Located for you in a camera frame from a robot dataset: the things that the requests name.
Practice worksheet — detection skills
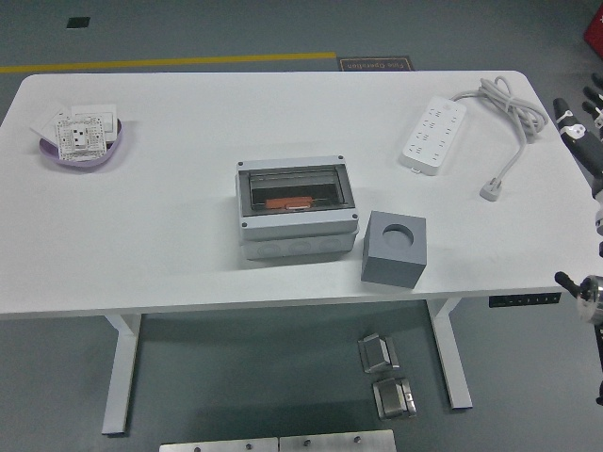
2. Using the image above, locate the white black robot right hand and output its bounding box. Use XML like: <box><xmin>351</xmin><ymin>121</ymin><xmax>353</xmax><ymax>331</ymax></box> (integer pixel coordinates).
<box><xmin>551</xmin><ymin>73</ymin><xmax>603</xmax><ymax>236</ymax></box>

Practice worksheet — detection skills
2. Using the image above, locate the grey enclosure box with flap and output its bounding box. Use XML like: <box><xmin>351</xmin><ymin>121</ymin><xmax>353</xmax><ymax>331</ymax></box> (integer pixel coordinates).
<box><xmin>235</xmin><ymin>154</ymin><xmax>361</xmax><ymax>263</ymax></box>

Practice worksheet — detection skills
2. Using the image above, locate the orange cylinder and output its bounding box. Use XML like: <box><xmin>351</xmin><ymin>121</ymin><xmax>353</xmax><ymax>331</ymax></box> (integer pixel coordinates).
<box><xmin>265</xmin><ymin>196</ymin><xmax>313</xmax><ymax>211</ymax></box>

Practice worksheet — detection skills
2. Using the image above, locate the grey cube with round hole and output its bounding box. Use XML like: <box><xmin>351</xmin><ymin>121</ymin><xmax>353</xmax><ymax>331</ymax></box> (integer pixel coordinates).
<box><xmin>360</xmin><ymin>210</ymin><xmax>429</xmax><ymax>289</ymax></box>

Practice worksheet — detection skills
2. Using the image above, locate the red object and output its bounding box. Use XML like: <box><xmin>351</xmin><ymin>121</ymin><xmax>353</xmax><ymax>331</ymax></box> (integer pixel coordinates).
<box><xmin>582</xmin><ymin>9</ymin><xmax>603</xmax><ymax>51</ymax></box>

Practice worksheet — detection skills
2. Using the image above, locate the white power strip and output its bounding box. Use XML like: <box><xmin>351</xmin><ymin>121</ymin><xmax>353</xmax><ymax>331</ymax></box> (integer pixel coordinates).
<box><xmin>399</xmin><ymin>95</ymin><xmax>467</xmax><ymax>178</ymax></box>

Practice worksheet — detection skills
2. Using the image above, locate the black table control panel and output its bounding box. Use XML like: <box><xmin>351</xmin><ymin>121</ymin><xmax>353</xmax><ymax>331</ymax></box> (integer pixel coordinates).
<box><xmin>488</xmin><ymin>292</ymin><xmax>562</xmax><ymax>309</ymax></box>

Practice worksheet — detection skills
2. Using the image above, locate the white table leg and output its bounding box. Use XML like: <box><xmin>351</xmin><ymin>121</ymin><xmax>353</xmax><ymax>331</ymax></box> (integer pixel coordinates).
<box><xmin>101</xmin><ymin>311</ymin><xmax>143</xmax><ymax>435</ymax></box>
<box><xmin>426</xmin><ymin>297</ymin><xmax>473</xmax><ymax>410</ymax></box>

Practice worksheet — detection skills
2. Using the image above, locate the small metal block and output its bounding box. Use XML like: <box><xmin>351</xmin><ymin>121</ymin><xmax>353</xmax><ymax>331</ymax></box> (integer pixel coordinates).
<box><xmin>357</xmin><ymin>332</ymin><xmax>400</xmax><ymax>376</ymax></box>

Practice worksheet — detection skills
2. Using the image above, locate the large metal block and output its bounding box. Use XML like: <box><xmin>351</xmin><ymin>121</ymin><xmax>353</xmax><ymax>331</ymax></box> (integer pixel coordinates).
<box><xmin>371</xmin><ymin>376</ymin><xmax>418</xmax><ymax>420</ymax></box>

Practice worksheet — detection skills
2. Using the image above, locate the metal plate with screws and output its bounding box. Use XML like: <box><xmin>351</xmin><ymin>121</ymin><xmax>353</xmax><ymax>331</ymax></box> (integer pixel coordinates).
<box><xmin>278</xmin><ymin>428</ymin><xmax>397</xmax><ymax>452</ymax></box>

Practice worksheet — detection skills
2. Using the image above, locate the long metal plate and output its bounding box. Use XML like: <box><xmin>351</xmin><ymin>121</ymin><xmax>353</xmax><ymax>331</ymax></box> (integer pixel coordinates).
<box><xmin>158</xmin><ymin>437</ymin><xmax>280</xmax><ymax>452</ymax></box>

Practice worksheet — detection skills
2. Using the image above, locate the purple bowl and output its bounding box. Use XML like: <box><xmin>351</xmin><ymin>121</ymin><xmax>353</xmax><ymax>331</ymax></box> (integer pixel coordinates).
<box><xmin>38</xmin><ymin>117</ymin><xmax>124</xmax><ymax>170</ymax></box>

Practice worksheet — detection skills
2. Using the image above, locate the white socket panel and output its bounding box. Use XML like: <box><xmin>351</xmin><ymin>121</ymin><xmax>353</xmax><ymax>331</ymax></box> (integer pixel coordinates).
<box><xmin>54</xmin><ymin>114</ymin><xmax>107</xmax><ymax>161</ymax></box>

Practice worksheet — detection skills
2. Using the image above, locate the white blank plate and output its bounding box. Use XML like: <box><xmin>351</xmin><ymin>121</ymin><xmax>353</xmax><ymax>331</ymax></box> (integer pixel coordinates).
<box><xmin>29</xmin><ymin>101</ymin><xmax>72</xmax><ymax>142</ymax></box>

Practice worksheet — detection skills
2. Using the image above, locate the grey power cord with plug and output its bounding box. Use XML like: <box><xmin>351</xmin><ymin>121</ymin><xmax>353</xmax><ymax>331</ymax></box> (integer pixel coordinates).
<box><xmin>449</xmin><ymin>76</ymin><xmax>550</xmax><ymax>202</ymax></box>

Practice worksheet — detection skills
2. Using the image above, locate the white switch plate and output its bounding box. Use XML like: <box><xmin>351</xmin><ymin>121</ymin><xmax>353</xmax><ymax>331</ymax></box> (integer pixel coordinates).
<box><xmin>70</xmin><ymin>103</ymin><xmax>119</xmax><ymax>142</ymax></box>

